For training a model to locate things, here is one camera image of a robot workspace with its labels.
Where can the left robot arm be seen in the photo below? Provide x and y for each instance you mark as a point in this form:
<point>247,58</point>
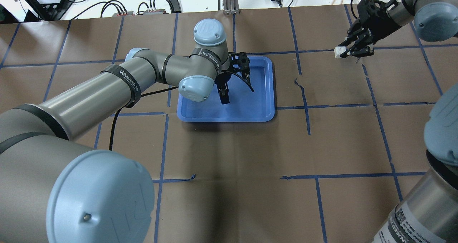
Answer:
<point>54,190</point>

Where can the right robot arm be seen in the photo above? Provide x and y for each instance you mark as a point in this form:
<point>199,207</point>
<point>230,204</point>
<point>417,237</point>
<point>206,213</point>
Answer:
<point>390,37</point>

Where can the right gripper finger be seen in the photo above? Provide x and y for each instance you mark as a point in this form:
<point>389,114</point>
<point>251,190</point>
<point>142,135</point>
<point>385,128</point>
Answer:
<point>352,41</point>
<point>365,51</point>

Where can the white block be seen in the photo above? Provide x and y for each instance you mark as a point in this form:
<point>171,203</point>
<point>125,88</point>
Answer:
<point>340,52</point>

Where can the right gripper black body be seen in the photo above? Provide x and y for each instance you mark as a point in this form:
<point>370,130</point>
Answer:
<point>378,22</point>

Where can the black power adapter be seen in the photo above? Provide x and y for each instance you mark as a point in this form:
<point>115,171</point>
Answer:
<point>175,6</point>

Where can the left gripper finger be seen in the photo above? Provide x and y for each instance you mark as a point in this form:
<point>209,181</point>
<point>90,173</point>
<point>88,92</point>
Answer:
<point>223,91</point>
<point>244,75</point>

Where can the blue plastic tray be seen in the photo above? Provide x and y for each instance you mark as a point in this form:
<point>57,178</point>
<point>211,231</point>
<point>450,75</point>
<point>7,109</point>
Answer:
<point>244,106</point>

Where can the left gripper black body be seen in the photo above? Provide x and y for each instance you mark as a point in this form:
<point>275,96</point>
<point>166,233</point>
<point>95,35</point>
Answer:
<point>222,82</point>

